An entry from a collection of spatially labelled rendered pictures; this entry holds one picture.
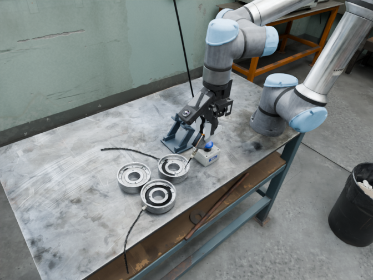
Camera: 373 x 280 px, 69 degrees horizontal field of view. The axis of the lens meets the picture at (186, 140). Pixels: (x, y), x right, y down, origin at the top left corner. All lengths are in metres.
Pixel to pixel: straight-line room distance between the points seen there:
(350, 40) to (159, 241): 0.90
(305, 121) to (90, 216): 0.73
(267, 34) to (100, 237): 0.68
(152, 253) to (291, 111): 0.69
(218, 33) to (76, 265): 0.66
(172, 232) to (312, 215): 1.18
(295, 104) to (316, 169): 1.42
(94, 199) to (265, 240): 1.19
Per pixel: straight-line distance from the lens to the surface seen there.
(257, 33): 0.75
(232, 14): 0.86
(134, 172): 0.89
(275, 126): 1.14
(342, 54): 0.96
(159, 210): 0.80
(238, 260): 1.69
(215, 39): 0.69
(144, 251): 1.05
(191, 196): 0.86
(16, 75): 2.31
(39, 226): 0.87
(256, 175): 1.33
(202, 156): 0.93
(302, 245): 1.87
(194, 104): 0.75
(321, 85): 0.97
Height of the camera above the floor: 1.48
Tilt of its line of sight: 40 degrees down
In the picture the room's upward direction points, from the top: 5 degrees clockwise
